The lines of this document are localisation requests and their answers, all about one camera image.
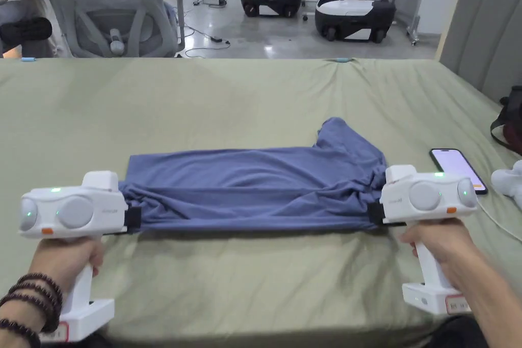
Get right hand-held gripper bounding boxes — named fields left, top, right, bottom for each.
left=367, top=164, right=479, bottom=316

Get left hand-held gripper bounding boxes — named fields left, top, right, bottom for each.
left=18, top=171, right=143, bottom=343

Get blue shirt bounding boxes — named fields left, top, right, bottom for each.
left=117, top=117, right=389, bottom=237

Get person's right forearm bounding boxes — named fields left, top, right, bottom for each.
left=460, top=272, right=522, bottom=348

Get person's left hand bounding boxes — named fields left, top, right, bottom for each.
left=30, top=237, right=106, bottom=288

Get person's right hand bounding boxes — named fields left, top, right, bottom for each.
left=397, top=224, right=497, bottom=302

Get black smartphone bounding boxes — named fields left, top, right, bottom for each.
left=428, top=148, right=489, bottom=196

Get white hand controller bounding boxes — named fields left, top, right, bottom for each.
left=490, top=159, right=522, bottom=199

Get dark bag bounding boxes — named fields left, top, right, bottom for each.
left=489, top=85, right=522, bottom=158

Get person's legs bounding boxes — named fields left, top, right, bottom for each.
left=424, top=315, right=498, bottom=348

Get bed with pale green sheet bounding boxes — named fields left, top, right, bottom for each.
left=0, top=56, right=522, bottom=348

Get grey padded headboard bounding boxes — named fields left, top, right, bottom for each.
left=439, top=0, right=522, bottom=105

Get grey mesh office chair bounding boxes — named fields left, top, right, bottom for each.
left=23, top=0, right=189, bottom=58

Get white cable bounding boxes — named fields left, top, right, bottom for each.
left=475, top=195, right=522, bottom=240

